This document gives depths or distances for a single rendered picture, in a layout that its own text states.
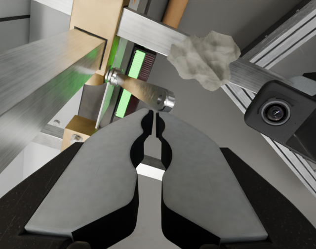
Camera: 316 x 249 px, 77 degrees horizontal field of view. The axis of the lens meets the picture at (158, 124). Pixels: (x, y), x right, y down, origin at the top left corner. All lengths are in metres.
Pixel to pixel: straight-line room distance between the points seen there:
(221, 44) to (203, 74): 0.04
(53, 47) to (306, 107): 0.21
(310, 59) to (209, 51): 0.90
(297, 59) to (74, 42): 0.99
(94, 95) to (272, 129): 0.37
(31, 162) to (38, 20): 0.46
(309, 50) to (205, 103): 0.55
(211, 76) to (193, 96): 0.98
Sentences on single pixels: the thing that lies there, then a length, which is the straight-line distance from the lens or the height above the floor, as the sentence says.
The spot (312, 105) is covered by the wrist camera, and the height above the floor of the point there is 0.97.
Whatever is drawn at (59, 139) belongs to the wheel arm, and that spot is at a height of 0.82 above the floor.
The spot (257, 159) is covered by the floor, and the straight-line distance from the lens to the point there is 1.64.
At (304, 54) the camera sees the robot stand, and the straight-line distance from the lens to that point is 1.11.
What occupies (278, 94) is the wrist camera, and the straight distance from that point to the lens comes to 0.20.
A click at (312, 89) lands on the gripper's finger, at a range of 0.29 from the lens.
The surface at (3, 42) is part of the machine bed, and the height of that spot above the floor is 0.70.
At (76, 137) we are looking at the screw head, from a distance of 0.38.
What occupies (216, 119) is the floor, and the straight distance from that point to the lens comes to 1.33.
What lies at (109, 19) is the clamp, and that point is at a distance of 0.25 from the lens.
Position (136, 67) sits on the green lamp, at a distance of 0.43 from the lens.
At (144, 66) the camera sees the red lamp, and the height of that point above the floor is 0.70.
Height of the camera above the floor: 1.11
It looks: 58 degrees down
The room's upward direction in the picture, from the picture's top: 177 degrees counter-clockwise
